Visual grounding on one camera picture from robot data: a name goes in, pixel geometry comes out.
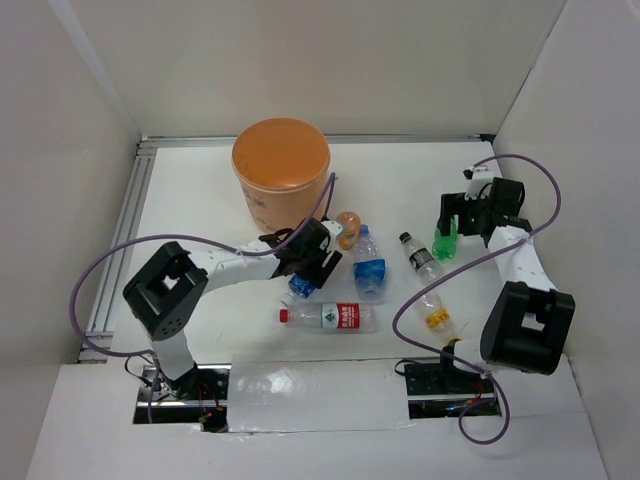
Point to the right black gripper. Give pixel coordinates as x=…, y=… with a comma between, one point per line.
x=457, y=204

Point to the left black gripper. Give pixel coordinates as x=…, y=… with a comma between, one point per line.
x=319, y=274

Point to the blue label crushed bottle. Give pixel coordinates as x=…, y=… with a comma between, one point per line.
x=369, y=267

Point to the green Sprite bottle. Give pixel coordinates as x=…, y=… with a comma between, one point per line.
x=444, y=247

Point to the small orange bottle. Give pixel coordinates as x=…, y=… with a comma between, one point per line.
x=351, y=224

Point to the red label water bottle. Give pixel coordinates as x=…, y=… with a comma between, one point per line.
x=331, y=318

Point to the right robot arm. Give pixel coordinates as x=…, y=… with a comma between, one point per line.
x=527, y=328

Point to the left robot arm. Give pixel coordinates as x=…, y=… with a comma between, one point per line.
x=164, y=293

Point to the orange plastic bin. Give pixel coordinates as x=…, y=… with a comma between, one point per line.
x=282, y=165

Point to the black label clear bottle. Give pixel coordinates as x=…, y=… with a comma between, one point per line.
x=426, y=267

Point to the yellow label clear bottle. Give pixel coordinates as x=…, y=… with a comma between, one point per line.
x=436, y=317

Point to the white tape sheet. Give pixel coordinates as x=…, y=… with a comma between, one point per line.
x=316, y=396

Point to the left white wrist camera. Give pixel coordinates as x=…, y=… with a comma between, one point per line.
x=336, y=230

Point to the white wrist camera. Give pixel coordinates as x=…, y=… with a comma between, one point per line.
x=480, y=179
x=336, y=230

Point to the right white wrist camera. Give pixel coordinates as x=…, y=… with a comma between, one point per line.
x=480, y=179

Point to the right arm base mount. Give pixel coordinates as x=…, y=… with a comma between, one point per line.
x=435, y=391

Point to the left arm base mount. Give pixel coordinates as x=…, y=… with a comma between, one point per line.
x=201, y=401

